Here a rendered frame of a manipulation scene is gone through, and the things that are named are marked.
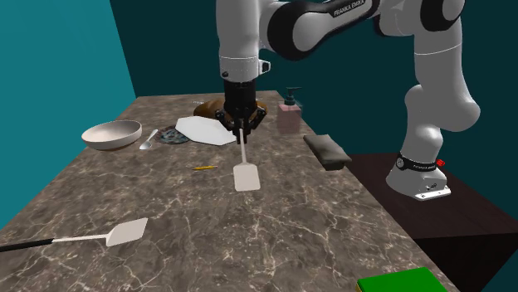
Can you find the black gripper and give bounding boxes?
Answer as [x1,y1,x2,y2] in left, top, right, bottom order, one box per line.
[214,79,268,145]

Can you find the small white spatula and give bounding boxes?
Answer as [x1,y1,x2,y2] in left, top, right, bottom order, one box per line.
[232,128,262,192]

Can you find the brown round bowl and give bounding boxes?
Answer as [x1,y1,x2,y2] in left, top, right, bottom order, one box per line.
[193,99,269,121]

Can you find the white angular plate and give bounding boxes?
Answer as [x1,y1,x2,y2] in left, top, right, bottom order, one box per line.
[174,115,238,147]

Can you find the pink soap dispenser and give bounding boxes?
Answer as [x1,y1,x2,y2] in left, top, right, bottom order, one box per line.
[276,86,304,136]

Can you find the dark patterned round plate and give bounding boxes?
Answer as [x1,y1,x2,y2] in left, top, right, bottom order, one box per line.
[154,124,191,145]

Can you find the dark grey rectangular block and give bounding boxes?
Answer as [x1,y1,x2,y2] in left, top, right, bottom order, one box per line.
[302,134,353,172]

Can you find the silver spoon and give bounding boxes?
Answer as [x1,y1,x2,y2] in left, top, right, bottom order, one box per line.
[139,129,159,151]

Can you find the white bowl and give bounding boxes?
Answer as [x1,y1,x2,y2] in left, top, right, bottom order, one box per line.
[81,119,144,152]

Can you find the green book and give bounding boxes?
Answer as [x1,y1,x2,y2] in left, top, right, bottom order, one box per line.
[355,266,450,292]

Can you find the dark robot stand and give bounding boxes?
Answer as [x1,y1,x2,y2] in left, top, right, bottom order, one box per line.
[345,152,518,292]

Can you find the white spatula with black handle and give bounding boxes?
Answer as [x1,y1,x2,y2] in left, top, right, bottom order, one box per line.
[0,217,149,254]

